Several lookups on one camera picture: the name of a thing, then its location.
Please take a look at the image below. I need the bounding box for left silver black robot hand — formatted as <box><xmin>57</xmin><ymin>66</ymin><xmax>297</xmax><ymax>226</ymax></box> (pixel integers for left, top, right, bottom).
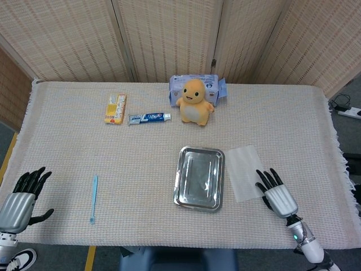
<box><xmin>0</xmin><ymin>167</ymin><xmax>55</xmax><ymax>235</ymax></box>

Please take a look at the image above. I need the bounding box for beige woven tablecloth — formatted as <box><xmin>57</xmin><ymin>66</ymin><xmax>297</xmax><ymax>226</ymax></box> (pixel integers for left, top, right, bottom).
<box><xmin>0</xmin><ymin>78</ymin><xmax>361</xmax><ymax>251</ymax></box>

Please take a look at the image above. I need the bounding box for yellow cardboard box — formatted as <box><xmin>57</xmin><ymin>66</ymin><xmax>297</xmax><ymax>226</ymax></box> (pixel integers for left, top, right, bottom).
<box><xmin>104</xmin><ymin>94</ymin><xmax>127</xmax><ymax>125</ymax></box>

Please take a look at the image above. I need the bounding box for light blue toothbrush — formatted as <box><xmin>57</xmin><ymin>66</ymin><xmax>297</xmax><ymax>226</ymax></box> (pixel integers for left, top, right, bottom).
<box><xmin>89</xmin><ymin>174</ymin><xmax>99</xmax><ymax>225</ymax></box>

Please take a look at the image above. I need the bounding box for black cable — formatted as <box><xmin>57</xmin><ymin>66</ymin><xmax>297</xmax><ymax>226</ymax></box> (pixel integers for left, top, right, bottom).
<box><xmin>329</xmin><ymin>93</ymin><xmax>352</xmax><ymax>112</ymax></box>

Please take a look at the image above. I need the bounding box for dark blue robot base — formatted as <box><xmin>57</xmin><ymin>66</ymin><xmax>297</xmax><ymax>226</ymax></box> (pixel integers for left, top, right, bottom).
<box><xmin>118</xmin><ymin>246</ymin><xmax>239</xmax><ymax>271</ymax></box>

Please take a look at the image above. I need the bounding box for orange plush dinosaur toy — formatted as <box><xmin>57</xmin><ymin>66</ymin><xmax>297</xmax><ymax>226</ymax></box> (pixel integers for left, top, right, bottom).
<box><xmin>175</xmin><ymin>78</ymin><xmax>215</xmax><ymax>126</ymax></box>

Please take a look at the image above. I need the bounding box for white wipe sheet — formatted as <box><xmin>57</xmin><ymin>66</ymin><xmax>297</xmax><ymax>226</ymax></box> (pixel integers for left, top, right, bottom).
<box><xmin>225</xmin><ymin>145</ymin><xmax>265</xmax><ymax>203</ymax></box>

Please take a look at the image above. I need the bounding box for black floor object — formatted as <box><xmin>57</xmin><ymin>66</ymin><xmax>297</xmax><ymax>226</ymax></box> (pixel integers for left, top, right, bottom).
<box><xmin>342</xmin><ymin>152</ymin><xmax>361</xmax><ymax>173</ymax></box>

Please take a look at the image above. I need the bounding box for blue white toothpaste tube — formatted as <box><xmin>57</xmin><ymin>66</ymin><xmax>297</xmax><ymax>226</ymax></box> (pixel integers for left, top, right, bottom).
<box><xmin>128</xmin><ymin>112</ymin><xmax>172</xmax><ymax>126</ymax></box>

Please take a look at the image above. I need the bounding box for beige woven folding screen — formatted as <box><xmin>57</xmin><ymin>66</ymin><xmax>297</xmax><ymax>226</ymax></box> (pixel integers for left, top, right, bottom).
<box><xmin>0</xmin><ymin>0</ymin><xmax>361</xmax><ymax>133</ymax></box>

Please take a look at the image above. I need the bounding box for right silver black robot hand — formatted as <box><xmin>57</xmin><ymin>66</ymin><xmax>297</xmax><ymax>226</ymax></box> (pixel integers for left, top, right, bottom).
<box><xmin>254</xmin><ymin>168</ymin><xmax>299</xmax><ymax>219</ymax></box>

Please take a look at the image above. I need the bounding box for lavender wet wipes pack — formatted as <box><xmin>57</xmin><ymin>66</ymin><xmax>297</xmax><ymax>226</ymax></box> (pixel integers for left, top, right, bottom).
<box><xmin>169</xmin><ymin>74</ymin><xmax>228</xmax><ymax>108</ymax></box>

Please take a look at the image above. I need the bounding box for stainless steel tray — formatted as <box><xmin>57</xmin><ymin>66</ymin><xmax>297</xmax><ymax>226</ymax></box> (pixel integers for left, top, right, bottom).
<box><xmin>173</xmin><ymin>146</ymin><xmax>226</xmax><ymax>213</ymax></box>

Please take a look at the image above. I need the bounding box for white black sneaker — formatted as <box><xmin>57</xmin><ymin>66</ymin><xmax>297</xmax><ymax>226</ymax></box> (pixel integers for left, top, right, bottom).
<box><xmin>5</xmin><ymin>248</ymin><xmax>38</xmax><ymax>271</ymax></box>

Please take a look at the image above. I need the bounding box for white power strip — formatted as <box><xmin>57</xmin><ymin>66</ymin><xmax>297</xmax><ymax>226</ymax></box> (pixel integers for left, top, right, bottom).
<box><xmin>337</xmin><ymin>106</ymin><xmax>361</xmax><ymax>120</ymax></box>

